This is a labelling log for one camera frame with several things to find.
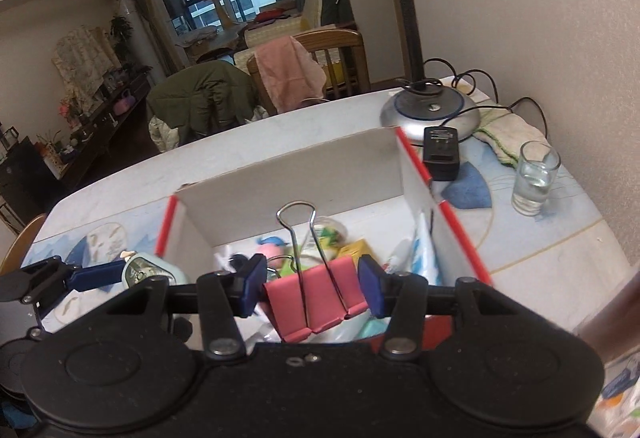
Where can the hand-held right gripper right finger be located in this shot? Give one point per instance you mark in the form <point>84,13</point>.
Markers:
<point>372,288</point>

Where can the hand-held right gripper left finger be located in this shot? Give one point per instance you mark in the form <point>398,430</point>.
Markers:
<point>254,283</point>

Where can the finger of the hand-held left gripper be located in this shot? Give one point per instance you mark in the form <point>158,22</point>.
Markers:
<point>47,310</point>
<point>95,275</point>

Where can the pink toy figure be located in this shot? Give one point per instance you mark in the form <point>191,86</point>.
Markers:
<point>274,252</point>

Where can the small yellow box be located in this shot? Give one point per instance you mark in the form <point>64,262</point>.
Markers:
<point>360,250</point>

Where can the small teal case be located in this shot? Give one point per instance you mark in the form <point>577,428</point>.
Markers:
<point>372,329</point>

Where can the pink binder clip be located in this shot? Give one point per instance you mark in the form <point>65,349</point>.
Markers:
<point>320,298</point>

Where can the white tube with blue label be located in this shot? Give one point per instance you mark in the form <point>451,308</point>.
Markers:
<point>420,253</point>

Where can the red cardboard box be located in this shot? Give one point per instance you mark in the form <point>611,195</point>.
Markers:
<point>300,167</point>

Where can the wooden dining chair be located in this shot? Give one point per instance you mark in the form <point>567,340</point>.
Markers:
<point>20,243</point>
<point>340,52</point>

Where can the dark wooden tv cabinet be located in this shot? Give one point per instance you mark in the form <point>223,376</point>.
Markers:
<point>75,152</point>

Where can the black power adapter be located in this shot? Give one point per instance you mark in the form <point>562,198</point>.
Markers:
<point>440,157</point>

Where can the white quilted jacket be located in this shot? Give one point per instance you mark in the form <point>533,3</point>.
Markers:
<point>162,135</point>

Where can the blue mountain print table mat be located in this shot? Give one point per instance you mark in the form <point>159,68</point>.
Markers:
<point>530,248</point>

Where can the purple kettlebell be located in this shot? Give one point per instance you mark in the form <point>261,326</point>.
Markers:
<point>124,103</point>

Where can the white desk lamp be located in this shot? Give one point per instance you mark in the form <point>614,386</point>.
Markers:
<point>430,110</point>

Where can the small clear glass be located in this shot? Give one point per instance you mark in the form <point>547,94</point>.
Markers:
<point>535,188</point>

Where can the olive green jacket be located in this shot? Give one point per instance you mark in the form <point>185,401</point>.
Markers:
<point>200,97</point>

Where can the white and green rag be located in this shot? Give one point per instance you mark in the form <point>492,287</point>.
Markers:
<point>505,132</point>

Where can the floral fabric hanging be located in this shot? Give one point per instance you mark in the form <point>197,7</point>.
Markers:
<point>85,62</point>

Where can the pink cloth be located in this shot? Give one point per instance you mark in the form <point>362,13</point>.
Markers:
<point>290,72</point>

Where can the green potted plant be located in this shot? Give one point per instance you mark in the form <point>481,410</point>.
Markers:
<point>121,35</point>

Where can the cluttered coffee table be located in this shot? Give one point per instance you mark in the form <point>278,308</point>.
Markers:
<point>210,42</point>

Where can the white tower air conditioner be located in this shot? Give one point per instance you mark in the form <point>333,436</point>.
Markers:
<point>137,32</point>

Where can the colourful printed packet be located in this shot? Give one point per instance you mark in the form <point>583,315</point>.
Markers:
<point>622,393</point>

